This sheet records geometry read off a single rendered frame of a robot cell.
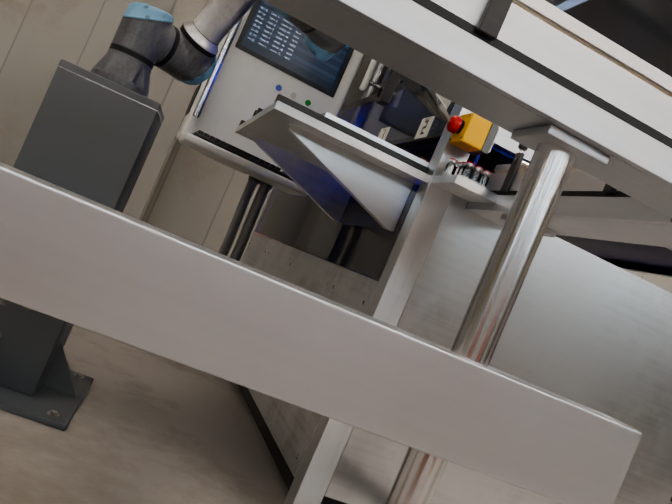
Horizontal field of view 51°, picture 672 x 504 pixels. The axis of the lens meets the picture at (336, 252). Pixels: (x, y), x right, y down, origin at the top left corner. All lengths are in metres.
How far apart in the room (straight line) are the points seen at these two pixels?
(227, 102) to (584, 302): 1.40
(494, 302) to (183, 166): 4.16
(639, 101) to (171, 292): 0.58
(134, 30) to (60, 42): 3.19
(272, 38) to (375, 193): 1.06
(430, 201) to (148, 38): 0.82
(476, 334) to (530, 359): 0.98
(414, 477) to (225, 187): 4.14
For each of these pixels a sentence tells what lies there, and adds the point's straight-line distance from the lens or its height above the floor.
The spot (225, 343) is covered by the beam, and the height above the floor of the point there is 0.47.
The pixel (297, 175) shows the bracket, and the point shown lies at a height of 0.81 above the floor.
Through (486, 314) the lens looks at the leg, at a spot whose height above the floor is 0.61.
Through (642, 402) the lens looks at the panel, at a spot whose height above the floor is 0.59.
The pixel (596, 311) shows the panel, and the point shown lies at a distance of 1.93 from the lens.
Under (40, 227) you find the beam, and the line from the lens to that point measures 0.75.
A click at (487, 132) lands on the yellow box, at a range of 1.64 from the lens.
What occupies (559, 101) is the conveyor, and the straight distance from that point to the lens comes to 0.86.
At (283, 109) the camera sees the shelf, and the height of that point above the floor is 0.87.
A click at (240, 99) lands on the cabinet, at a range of 2.60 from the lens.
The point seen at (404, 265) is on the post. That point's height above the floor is 0.66.
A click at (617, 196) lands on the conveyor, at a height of 0.88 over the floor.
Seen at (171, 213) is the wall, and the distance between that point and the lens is 4.91.
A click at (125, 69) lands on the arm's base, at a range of 1.88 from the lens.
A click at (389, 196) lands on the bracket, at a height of 0.80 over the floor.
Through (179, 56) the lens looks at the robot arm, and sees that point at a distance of 1.96.
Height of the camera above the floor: 0.58
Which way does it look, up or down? 1 degrees up
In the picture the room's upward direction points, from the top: 23 degrees clockwise
